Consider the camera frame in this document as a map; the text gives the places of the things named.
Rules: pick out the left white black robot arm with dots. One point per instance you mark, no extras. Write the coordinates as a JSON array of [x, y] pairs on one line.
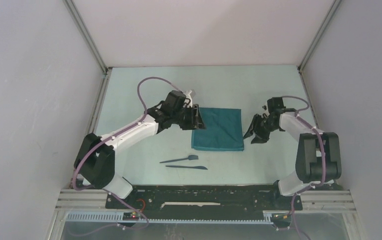
[[98, 155]]

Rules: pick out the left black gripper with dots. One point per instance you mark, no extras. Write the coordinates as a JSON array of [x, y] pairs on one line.
[[195, 122]]

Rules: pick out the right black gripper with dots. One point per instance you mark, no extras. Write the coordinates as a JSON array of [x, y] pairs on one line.
[[252, 127]]

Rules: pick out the aluminium frame extrusion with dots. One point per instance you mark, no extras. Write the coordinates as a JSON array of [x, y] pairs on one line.
[[70, 200]]

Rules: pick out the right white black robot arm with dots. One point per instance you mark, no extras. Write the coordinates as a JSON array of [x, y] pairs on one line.
[[318, 159]]

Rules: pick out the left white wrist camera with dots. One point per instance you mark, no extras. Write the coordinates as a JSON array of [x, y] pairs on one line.
[[189, 94]]

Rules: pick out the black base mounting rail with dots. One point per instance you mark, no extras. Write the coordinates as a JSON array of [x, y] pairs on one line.
[[203, 202]]

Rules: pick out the teal cloth napkin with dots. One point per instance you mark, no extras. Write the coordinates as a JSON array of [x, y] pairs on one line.
[[223, 132]]

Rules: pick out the dark plastic knife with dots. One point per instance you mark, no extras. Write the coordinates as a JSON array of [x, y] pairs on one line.
[[187, 167]]

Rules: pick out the white slotted cable duct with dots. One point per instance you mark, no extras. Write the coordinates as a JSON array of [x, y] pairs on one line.
[[126, 217]]

